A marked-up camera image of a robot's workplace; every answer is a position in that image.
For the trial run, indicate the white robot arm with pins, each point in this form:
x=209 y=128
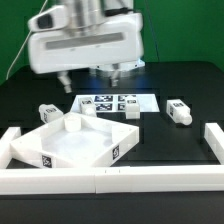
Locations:
x=76 y=34

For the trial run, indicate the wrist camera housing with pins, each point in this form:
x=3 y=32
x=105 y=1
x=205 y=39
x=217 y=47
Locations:
x=57 y=17

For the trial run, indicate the white paper marker sheet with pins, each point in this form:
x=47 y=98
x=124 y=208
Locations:
x=109 y=103

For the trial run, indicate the white U-shaped fence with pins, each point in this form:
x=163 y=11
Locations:
x=103 y=180

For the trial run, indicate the white square tabletop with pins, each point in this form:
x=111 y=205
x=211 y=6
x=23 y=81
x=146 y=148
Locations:
x=75 y=140

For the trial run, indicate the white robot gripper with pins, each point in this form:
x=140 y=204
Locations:
x=117 y=40

